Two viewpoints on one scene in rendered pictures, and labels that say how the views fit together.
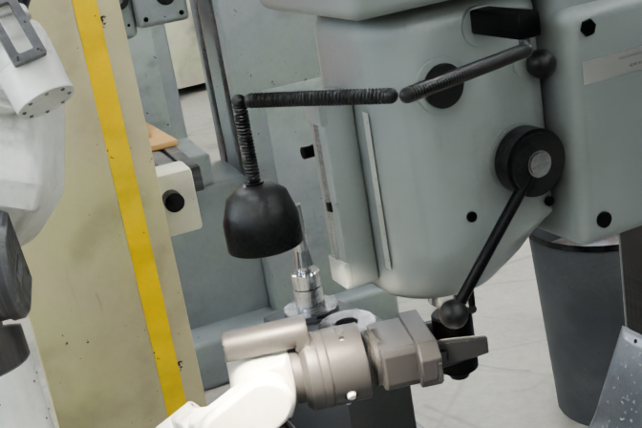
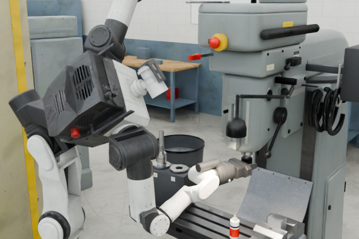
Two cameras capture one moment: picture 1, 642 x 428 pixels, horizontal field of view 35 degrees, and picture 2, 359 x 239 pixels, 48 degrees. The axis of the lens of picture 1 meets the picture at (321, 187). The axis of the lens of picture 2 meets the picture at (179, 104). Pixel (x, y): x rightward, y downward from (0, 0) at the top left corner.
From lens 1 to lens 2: 92 cm
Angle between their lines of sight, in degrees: 28
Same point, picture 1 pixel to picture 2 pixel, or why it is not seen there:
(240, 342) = (204, 166)
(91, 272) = (9, 163)
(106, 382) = (10, 208)
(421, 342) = (246, 165)
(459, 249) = (265, 138)
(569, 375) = not seen: hidden behind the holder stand
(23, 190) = (146, 120)
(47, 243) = not seen: outside the picture
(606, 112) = (291, 104)
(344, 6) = (260, 73)
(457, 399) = (124, 209)
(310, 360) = (221, 170)
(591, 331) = not seen: hidden behind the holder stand
